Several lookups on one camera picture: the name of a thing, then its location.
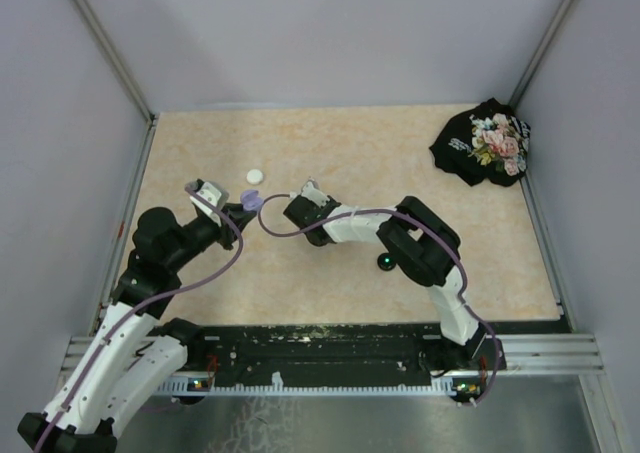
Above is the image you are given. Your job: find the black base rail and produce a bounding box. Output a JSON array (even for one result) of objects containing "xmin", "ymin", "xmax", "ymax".
[{"xmin": 179, "ymin": 323, "xmax": 485, "ymax": 388}]

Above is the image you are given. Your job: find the aluminium frame post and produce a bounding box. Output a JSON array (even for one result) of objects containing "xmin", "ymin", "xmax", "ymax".
[
  {"xmin": 52, "ymin": 0, "xmax": 160, "ymax": 124},
  {"xmin": 508, "ymin": 0, "xmax": 579, "ymax": 110}
]

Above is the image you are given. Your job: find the purple earbud case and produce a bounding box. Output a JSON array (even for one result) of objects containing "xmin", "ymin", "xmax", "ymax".
[{"xmin": 240, "ymin": 189, "xmax": 264, "ymax": 212}]

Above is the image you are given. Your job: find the black earbud case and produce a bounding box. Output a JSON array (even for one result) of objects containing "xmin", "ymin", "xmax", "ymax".
[{"xmin": 377, "ymin": 253, "xmax": 396, "ymax": 272}]

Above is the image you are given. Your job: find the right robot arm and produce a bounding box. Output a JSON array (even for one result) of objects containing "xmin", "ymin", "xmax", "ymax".
[{"xmin": 283, "ymin": 194, "xmax": 487, "ymax": 369}]

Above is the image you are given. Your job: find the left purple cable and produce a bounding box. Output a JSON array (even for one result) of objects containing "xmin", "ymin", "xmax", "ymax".
[{"xmin": 34, "ymin": 182, "xmax": 246, "ymax": 453}]

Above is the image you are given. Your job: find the black floral cloth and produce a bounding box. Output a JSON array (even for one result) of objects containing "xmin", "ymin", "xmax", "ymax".
[{"xmin": 430, "ymin": 98, "xmax": 531, "ymax": 187}]

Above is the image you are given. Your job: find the aluminium frame post right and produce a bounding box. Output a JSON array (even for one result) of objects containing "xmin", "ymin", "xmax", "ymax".
[{"xmin": 508, "ymin": 0, "xmax": 579, "ymax": 110}]

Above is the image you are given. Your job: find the white earbud case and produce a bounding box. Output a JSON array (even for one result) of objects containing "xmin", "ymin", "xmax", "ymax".
[{"xmin": 246, "ymin": 169, "xmax": 265, "ymax": 185}]

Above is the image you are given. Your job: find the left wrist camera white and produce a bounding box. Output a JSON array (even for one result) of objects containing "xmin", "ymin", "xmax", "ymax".
[{"xmin": 185, "ymin": 179, "xmax": 229, "ymax": 226}]

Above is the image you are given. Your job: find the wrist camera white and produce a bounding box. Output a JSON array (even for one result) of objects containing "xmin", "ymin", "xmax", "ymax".
[
  {"xmin": 300, "ymin": 178, "xmax": 328, "ymax": 206},
  {"xmin": 185, "ymin": 179, "xmax": 229, "ymax": 226}
]

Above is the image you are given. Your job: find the aluminium frame post left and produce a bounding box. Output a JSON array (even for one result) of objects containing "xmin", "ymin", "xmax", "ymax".
[{"xmin": 52, "ymin": 0, "xmax": 160, "ymax": 124}]

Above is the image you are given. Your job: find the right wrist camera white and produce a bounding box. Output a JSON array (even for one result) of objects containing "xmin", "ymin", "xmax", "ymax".
[{"xmin": 300, "ymin": 178, "xmax": 328, "ymax": 206}]

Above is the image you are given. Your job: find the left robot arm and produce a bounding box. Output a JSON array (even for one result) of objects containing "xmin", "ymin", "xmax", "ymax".
[{"xmin": 18, "ymin": 193, "xmax": 256, "ymax": 452}]

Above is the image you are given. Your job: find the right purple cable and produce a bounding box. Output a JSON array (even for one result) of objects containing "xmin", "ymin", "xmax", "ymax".
[{"xmin": 256, "ymin": 190, "xmax": 504, "ymax": 407}]

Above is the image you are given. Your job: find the purple cable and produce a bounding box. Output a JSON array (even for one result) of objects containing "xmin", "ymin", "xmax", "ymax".
[
  {"xmin": 34, "ymin": 182, "xmax": 246, "ymax": 453},
  {"xmin": 256, "ymin": 190, "xmax": 504, "ymax": 407}
]

